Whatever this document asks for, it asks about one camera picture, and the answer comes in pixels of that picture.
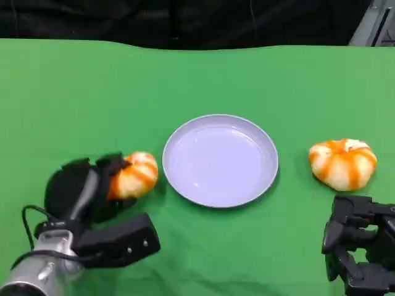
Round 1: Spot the grey metal frame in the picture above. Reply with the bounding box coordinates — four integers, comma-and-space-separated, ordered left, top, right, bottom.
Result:
348, 0, 395, 47

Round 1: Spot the black cable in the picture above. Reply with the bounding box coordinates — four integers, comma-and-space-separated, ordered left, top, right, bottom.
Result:
10, 249, 104, 271
21, 205, 67, 249

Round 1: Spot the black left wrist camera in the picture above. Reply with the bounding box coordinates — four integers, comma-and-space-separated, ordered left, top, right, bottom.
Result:
73, 212, 162, 268

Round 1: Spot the orange and white bread roll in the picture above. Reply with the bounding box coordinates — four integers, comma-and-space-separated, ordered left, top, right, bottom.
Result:
106, 150, 159, 201
307, 138, 378, 191

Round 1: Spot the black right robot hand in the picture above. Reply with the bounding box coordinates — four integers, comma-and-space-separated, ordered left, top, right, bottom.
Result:
321, 194, 395, 296

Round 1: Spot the black backdrop cloth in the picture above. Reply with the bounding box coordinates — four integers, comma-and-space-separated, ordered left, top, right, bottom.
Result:
0, 0, 373, 51

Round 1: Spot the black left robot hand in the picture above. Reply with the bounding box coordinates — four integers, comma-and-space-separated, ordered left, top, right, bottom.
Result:
44, 151, 138, 231

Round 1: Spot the lilac plate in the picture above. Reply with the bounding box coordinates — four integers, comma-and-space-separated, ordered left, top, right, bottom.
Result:
162, 113, 280, 208

